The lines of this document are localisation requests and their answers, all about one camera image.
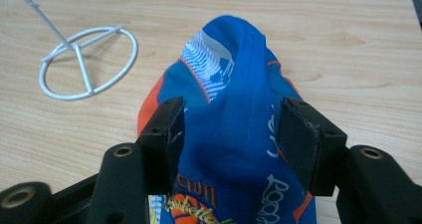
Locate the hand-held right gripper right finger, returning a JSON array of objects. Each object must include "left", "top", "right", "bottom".
[{"left": 278, "top": 97, "right": 348, "bottom": 197}]

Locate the blue and orange printed cap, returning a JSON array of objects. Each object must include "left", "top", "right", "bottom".
[{"left": 136, "top": 15, "right": 317, "bottom": 224}]

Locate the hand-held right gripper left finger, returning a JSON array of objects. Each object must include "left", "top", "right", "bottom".
[{"left": 135, "top": 96, "right": 186, "bottom": 196}]

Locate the white wire stand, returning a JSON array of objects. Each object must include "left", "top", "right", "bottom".
[{"left": 11, "top": 0, "right": 139, "bottom": 102}]

